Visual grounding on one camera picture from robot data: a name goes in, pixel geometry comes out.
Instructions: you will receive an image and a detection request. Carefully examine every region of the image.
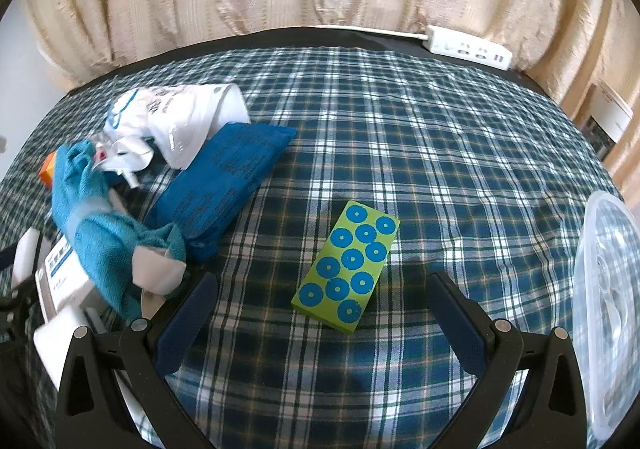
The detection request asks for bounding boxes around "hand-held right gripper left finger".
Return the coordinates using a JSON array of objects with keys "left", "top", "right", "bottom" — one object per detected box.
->
[{"left": 56, "top": 273, "right": 221, "bottom": 449}]

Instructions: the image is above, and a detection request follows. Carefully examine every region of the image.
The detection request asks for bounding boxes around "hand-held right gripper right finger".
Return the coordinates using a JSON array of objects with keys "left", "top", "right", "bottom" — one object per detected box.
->
[{"left": 427, "top": 271, "right": 588, "bottom": 449}]

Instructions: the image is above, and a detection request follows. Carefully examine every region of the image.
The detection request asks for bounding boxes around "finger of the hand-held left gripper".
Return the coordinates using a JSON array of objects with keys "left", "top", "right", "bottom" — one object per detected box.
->
[{"left": 0, "top": 249, "right": 36, "bottom": 337}]

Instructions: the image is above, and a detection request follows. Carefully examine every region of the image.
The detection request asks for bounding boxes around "white medicine box blue stripe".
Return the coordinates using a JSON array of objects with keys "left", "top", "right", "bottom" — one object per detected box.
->
[{"left": 37, "top": 234, "right": 108, "bottom": 325}]

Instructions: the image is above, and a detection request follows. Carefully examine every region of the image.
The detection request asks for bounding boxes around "teal cloth bandage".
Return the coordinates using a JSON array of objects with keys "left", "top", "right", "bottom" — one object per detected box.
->
[{"left": 51, "top": 139, "right": 188, "bottom": 325}]

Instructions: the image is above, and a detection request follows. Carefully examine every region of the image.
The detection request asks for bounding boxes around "green box with blue dots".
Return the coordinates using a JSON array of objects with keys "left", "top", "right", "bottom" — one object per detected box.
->
[{"left": 291, "top": 201, "right": 401, "bottom": 334}]

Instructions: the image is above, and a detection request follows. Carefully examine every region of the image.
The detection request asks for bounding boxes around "orange yellow toy brick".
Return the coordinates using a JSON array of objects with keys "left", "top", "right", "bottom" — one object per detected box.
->
[{"left": 39, "top": 153, "right": 60, "bottom": 187}]

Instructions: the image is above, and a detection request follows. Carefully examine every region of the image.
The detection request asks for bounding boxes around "blue food packet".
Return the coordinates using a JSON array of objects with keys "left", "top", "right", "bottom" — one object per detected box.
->
[{"left": 144, "top": 123, "right": 298, "bottom": 264}]

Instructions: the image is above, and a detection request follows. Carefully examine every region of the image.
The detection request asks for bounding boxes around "clear plastic bowl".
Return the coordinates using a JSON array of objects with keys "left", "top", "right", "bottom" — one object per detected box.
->
[{"left": 570, "top": 190, "right": 640, "bottom": 442}]

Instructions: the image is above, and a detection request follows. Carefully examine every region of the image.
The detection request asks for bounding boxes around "white printed plastic bag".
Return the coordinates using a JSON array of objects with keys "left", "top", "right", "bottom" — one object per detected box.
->
[{"left": 90, "top": 83, "right": 252, "bottom": 190}]

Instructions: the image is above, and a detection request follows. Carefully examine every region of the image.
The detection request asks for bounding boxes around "blue plaid tablecloth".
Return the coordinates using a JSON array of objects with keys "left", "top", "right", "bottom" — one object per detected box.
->
[{"left": 0, "top": 46, "right": 626, "bottom": 449}]

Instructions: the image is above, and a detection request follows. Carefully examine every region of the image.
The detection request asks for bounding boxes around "white tower fan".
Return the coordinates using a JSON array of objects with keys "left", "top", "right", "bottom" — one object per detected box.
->
[{"left": 575, "top": 81, "right": 635, "bottom": 162}]

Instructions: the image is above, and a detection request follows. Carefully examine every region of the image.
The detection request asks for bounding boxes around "white power strip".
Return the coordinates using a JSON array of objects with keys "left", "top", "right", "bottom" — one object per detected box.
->
[{"left": 424, "top": 26, "right": 513, "bottom": 71}]

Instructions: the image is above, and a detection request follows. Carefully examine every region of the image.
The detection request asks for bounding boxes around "white power strip cable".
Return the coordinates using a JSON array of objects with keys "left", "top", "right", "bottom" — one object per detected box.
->
[{"left": 310, "top": 24, "right": 430, "bottom": 40}]

